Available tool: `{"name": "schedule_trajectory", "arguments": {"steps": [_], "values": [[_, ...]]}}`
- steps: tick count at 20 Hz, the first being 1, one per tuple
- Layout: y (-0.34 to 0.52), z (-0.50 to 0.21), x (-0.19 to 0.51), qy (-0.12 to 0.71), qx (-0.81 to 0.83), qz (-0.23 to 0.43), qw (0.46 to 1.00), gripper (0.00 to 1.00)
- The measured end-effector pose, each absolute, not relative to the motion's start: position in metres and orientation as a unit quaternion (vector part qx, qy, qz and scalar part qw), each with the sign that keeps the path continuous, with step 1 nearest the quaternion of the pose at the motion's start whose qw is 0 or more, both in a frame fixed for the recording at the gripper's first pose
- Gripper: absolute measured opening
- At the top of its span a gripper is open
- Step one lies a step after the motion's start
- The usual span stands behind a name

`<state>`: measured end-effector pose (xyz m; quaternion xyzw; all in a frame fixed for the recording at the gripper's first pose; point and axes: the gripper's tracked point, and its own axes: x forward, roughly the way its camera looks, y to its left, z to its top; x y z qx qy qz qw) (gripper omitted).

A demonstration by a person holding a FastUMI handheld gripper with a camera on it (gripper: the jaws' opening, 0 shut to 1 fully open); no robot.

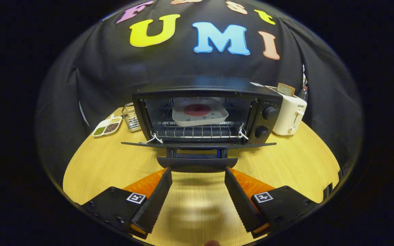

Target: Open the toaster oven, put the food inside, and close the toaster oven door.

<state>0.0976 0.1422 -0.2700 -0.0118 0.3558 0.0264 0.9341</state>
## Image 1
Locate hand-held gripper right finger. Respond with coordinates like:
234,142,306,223
224,167,320,239

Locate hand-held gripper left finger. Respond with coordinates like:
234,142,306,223
77,167,173,240

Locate white square plate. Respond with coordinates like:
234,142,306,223
172,99,229,127

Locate pink ham slice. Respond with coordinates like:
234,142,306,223
183,104,212,117

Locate black toaster oven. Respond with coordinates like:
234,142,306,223
121,85,284,173

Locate metal oven rack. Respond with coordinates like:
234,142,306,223
154,121,247,139

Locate white bread toaster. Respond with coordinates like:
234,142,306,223
272,92,307,136

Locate white divided dish of beans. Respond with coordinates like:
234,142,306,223
92,115,123,137

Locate brown bread slice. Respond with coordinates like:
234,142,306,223
277,83,296,97

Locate metal wire basket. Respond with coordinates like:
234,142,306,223
122,102,142,133

